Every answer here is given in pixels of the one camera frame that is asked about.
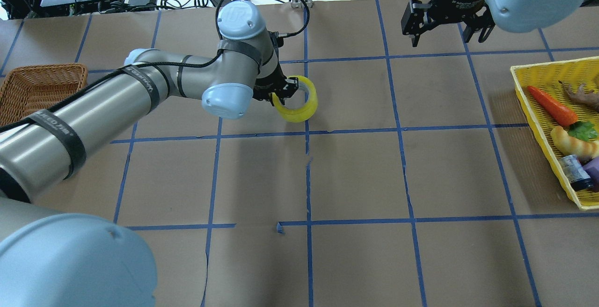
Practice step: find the brown toy root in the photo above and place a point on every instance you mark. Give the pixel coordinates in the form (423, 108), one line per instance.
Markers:
(580, 96)

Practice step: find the toy bread croissant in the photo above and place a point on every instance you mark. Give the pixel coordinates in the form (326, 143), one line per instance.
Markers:
(568, 145)

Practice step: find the purple toy object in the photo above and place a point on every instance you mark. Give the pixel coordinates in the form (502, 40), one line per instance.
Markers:
(592, 169)

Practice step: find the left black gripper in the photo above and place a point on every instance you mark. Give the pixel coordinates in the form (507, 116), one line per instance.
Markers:
(267, 85)

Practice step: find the small dark bottle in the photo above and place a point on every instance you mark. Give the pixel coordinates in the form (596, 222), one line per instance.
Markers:
(578, 178)

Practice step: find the brown wicker basket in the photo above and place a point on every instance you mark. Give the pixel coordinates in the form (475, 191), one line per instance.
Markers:
(27, 89)

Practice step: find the yellow tape roll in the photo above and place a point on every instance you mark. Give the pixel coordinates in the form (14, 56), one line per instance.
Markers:
(303, 105)

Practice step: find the orange toy carrot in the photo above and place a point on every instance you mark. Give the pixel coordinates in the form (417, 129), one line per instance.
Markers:
(563, 115)

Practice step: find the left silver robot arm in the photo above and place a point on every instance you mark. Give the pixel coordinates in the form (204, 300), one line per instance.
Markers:
(56, 259)

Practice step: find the yellow plastic tray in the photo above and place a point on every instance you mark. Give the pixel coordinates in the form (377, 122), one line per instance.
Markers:
(547, 77)

